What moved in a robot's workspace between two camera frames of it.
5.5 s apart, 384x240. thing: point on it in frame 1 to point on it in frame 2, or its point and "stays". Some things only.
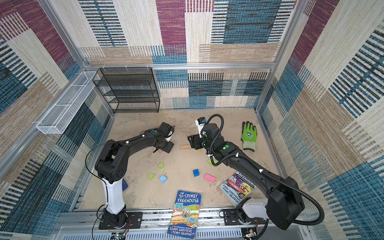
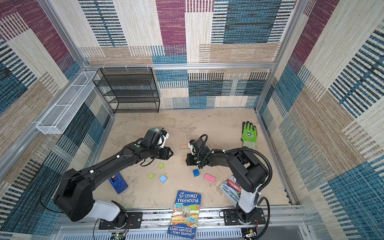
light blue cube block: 163,179 stays
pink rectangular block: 210,177 stays
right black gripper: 195,141 to 189,161
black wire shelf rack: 128,90 stays
